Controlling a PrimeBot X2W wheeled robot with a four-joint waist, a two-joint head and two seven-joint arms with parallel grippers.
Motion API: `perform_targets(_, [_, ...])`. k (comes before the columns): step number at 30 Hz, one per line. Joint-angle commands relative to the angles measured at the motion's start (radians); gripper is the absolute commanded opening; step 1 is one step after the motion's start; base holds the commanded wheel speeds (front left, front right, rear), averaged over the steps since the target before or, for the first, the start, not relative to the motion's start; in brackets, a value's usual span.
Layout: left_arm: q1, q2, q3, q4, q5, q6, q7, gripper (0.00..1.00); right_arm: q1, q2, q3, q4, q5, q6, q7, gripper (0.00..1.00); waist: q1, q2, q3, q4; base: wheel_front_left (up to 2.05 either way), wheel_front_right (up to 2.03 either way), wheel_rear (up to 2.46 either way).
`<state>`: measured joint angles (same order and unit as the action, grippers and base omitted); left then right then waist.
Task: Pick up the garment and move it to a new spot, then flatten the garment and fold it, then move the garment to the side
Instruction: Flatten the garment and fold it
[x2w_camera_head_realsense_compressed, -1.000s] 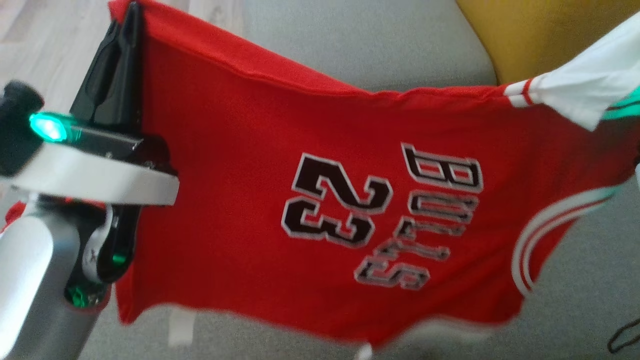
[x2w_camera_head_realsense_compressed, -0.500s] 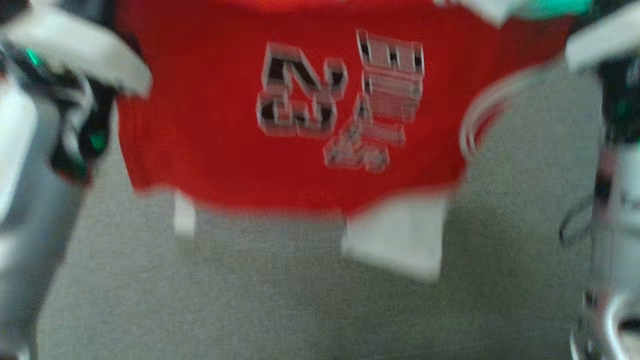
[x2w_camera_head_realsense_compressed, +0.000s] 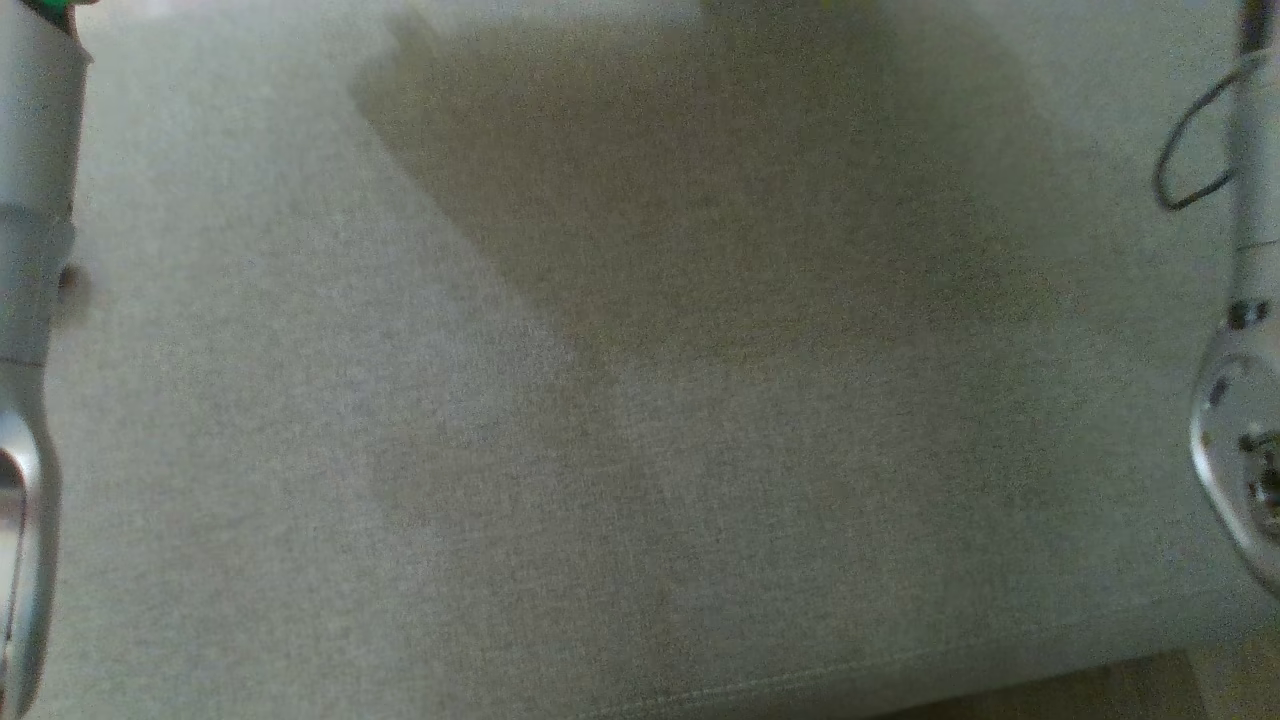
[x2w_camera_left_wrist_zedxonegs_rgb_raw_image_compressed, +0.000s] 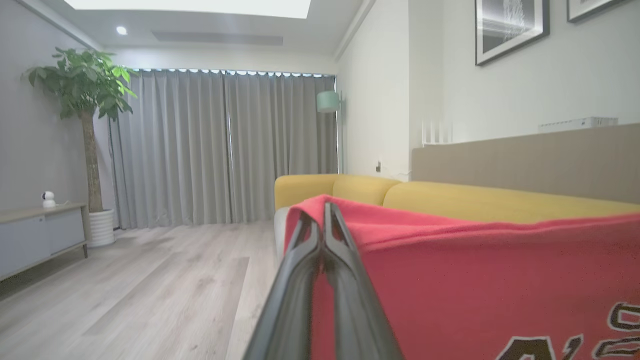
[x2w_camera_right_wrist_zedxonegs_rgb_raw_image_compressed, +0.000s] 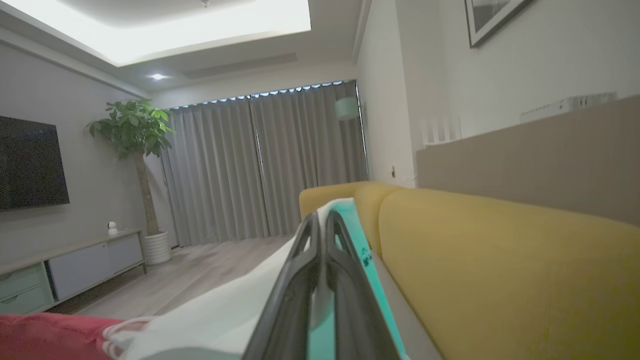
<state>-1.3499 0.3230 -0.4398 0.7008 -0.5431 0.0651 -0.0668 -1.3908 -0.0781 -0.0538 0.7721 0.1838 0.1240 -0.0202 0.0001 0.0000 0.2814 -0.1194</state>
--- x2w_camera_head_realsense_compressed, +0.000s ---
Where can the large grey sofa seat cushion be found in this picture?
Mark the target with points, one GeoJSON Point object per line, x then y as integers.
{"type": "Point", "coordinates": [640, 400]}

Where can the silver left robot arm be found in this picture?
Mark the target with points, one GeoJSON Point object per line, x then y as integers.
{"type": "Point", "coordinates": [35, 150]}

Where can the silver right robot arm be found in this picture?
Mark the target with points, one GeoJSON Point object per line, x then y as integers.
{"type": "Point", "coordinates": [1255, 150]}

